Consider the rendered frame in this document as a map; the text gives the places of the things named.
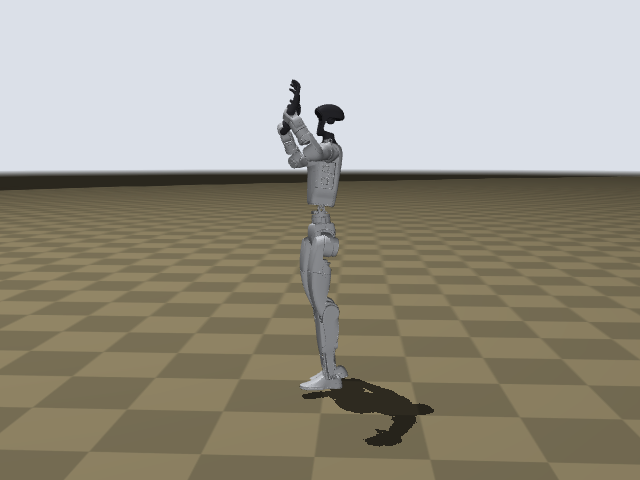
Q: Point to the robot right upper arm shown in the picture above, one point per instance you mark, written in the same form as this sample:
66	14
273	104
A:
297	160

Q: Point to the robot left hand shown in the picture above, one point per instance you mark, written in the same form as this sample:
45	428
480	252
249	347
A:
293	107

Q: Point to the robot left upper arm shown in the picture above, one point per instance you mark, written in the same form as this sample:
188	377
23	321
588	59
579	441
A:
330	153

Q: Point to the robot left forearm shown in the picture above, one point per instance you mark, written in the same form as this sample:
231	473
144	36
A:
300	130

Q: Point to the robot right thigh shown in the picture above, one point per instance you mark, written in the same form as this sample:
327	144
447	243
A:
304	257

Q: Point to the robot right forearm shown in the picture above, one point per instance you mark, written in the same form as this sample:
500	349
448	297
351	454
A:
288	141

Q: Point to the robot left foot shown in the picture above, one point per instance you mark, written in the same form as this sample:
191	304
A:
321	383

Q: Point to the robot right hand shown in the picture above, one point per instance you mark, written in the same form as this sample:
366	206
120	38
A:
286	127

